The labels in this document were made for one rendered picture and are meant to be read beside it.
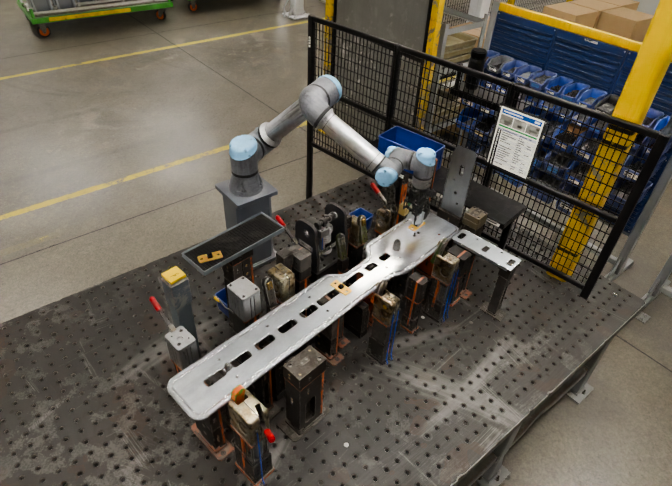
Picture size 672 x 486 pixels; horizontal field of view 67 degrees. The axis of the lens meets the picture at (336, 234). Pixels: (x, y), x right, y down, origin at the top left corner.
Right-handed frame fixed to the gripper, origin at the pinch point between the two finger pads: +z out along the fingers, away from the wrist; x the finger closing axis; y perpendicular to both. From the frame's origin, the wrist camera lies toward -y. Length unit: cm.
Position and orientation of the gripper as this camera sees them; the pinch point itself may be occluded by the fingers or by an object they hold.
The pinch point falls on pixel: (417, 222)
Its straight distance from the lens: 218.0
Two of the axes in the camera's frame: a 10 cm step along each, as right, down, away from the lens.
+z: -0.4, 7.7, 6.3
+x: 7.2, 4.6, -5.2
